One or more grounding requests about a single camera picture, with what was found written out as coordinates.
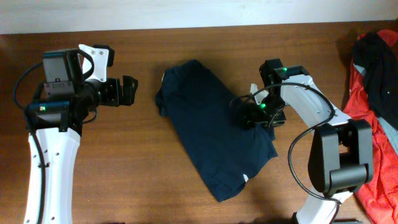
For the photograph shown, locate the dark navy blue shorts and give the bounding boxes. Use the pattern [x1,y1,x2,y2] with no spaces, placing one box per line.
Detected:
[155,60,277,202]

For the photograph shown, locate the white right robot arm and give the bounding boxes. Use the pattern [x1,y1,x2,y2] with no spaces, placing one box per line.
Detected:
[229,58,374,223]

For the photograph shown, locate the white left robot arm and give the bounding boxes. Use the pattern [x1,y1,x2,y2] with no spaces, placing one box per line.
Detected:
[22,44,138,223]

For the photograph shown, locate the black garment on pile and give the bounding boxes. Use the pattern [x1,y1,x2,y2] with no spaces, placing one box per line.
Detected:
[353,33,397,128]

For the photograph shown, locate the light grey garment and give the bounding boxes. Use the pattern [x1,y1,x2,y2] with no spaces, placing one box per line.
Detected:
[354,64,397,153]

